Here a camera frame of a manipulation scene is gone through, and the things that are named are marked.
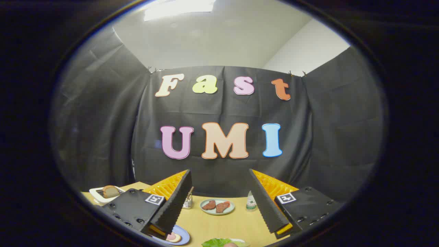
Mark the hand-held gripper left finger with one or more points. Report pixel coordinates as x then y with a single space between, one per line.
175 202

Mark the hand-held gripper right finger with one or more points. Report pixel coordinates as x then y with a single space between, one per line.
265 202

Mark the green lettuce leaf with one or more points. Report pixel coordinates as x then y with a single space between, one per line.
216 243

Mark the brown bread slice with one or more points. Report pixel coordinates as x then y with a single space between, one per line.
110 191

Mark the clear glass utensil holder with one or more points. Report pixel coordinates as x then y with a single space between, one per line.
187 204

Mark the clear bottle green label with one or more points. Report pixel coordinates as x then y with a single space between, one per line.
251 203

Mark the wooden stick utensil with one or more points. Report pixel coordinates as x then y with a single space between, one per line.
192 190

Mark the blue plate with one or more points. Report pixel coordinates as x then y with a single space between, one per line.
184 234

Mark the brown fried chicken drumstick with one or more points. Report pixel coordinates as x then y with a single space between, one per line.
223 207
209 205

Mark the pink ham slice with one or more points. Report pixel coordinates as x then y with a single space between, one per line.
173 237

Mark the pale green plate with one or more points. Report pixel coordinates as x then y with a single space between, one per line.
217 213

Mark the white plate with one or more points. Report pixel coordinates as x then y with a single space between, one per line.
238 239

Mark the white toaster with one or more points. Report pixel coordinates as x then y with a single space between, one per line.
96 195

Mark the ceiling light panel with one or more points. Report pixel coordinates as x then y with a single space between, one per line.
178 8

